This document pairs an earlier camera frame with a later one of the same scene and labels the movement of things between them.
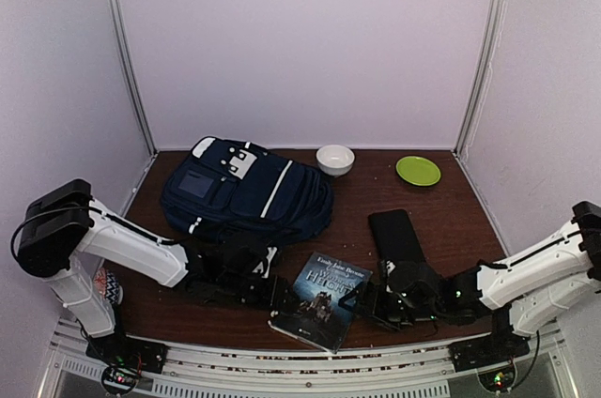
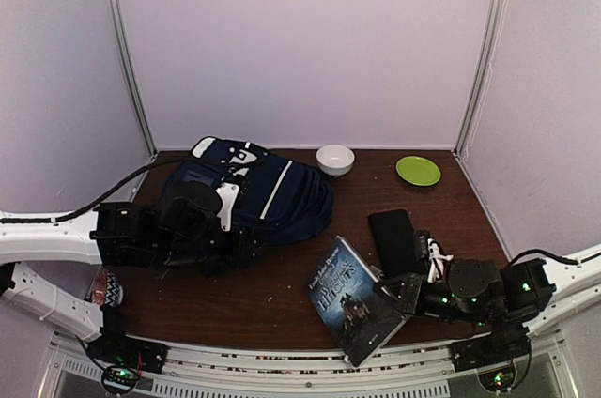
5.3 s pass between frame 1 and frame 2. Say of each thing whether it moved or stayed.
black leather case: stayed
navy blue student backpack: stayed
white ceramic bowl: stayed
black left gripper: moved
